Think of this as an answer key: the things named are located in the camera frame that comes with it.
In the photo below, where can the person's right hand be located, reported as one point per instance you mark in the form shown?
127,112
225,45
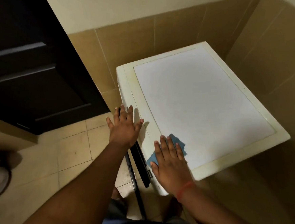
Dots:
171,168

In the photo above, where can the person's left hand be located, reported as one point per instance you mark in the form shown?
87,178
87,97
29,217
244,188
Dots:
123,133

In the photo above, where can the person's left thumb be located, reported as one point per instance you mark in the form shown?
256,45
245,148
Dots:
139,124

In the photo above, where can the person's right middle finger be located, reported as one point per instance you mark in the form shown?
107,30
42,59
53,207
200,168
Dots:
164,146

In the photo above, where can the person's left middle finger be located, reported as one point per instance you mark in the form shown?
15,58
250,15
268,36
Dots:
122,112

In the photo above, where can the person's right little finger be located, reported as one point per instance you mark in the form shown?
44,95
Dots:
180,152

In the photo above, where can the person's right thumb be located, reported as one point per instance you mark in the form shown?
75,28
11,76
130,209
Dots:
154,169

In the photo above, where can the person's left little finger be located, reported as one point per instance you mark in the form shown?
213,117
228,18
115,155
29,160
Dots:
110,123

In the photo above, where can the blue cleaning cloth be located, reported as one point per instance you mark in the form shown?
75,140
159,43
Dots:
178,141

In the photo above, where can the person's left forearm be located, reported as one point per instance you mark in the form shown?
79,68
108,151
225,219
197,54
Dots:
75,198

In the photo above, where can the person's right forearm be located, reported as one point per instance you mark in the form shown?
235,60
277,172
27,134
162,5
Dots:
211,210

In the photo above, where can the black washing machine door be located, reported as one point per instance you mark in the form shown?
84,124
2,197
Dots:
141,167

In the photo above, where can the person's right leg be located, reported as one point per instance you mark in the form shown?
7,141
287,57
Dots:
174,208

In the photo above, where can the person's leg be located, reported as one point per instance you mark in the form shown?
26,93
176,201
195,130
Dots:
115,194
174,208

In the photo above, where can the person's left leg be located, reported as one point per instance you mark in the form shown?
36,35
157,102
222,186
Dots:
115,194

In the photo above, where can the white washing machine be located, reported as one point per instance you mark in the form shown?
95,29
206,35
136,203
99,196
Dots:
202,98

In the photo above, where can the dark wooden door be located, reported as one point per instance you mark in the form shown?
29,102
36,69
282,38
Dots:
26,64

